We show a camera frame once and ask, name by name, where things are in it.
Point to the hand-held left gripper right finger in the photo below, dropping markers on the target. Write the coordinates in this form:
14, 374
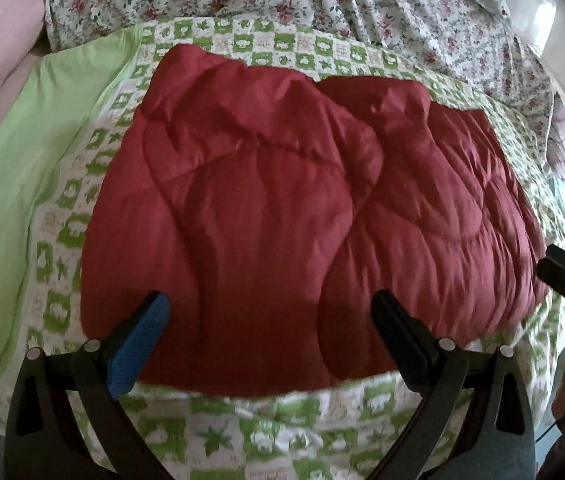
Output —
408, 356

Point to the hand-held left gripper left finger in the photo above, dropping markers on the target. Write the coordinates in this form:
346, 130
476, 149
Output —
137, 342

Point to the red padded jacket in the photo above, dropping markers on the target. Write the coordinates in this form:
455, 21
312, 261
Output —
272, 220

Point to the green checkered bed sheet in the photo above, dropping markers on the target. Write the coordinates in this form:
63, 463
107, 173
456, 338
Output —
262, 440

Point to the light green cloth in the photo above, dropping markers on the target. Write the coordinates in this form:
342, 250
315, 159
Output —
17, 200

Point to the floral printed blanket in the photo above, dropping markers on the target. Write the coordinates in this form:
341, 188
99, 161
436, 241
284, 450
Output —
312, 0

